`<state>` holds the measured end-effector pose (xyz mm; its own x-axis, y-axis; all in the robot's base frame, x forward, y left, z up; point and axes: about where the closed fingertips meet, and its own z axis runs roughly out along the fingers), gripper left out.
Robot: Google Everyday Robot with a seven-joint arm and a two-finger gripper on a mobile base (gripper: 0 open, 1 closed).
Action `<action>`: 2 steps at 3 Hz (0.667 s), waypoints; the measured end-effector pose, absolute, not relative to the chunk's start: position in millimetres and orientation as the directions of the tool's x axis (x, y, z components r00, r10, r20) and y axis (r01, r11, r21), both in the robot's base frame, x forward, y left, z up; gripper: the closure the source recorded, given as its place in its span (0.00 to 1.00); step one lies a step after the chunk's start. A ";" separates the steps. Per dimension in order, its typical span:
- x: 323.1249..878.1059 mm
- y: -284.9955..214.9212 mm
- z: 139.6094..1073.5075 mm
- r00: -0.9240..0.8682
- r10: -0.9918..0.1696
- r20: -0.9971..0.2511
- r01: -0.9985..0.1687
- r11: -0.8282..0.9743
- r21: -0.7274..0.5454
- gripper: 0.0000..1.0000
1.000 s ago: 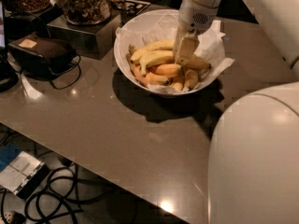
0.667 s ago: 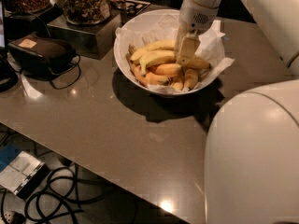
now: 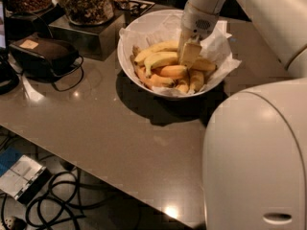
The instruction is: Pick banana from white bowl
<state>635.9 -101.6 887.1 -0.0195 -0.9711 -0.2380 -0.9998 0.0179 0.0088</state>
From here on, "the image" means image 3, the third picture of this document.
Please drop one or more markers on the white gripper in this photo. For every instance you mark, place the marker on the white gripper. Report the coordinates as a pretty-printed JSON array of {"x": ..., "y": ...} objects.
[{"x": 199, "y": 22}]

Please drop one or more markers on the long yellow banana front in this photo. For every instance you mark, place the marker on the long yellow banana front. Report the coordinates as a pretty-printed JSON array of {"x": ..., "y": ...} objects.
[{"x": 163, "y": 59}]

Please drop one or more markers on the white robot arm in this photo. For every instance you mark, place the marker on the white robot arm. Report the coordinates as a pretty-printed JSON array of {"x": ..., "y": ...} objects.
[{"x": 254, "y": 159}]

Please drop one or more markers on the yellow banana back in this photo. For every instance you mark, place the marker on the yellow banana back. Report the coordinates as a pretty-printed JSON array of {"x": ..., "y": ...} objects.
[{"x": 164, "y": 46}]

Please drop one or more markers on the orange banana middle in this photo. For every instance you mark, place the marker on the orange banana middle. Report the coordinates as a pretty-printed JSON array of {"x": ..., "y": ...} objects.
[{"x": 172, "y": 71}]

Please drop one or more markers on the orange banana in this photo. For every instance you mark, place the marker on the orange banana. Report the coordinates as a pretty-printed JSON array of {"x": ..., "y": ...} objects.
[
  {"x": 154, "y": 80},
  {"x": 172, "y": 71}
]

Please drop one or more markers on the short yellow banana right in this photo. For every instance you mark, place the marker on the short yellow banana right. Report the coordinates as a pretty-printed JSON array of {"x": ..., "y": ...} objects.
[{"x": 196, "y": 80}]

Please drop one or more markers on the short yellow banana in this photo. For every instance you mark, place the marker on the short yellow banana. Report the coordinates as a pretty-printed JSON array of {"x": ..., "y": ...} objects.
[
  {"x": 196, "y": 80},
  {"x": 183, "y": 85}
]

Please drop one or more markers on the short yellow banana centre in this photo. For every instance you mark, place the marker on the short yellow banana centre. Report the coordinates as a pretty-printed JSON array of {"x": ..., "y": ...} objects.
[{"x": 183, "y": 85}]

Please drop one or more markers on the orange banana lower left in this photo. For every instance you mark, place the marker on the orange banana lower left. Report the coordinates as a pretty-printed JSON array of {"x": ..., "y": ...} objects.
[{"x": 154, "y": 80}]

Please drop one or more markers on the white bowl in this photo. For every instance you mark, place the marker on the white bowl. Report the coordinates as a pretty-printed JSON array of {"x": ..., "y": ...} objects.
[{"x": 140, "y": 32}]

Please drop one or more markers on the white paper liner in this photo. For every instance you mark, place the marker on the white paper liner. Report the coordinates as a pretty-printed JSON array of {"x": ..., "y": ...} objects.
[{"x": 220, "y": 51}]

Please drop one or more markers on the white paper note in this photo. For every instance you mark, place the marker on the white paper note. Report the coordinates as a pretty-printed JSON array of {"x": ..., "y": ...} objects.
[{"x": 222, "y": 26}]

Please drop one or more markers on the black patterned tray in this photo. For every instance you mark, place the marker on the black patterned tray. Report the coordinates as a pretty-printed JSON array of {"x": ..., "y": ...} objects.
[{"x": 136, "y": 8}]

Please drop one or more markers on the glass jar of granola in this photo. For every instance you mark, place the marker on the glass jar of granola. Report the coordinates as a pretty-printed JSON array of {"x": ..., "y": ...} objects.
[{"x": 88, "y": 12}]

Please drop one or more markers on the black headset device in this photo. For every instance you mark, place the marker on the black headset device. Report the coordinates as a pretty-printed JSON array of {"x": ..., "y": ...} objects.
[{"x": 44, "y": 59}]

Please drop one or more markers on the black stand left edge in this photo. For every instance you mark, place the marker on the black stand left edge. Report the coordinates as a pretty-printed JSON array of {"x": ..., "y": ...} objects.
[{"x": 8, "y": 77}]

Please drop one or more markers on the dark metal pedestal block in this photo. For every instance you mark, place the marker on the dark metal pedestal block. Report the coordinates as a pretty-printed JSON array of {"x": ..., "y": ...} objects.
[{"x": 96, "y": 42}]

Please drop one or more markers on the dark pedestal under nuts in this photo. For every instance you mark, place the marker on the dark pedestal under nuts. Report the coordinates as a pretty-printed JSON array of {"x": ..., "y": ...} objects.
[{"x": 23, "y": 24}]

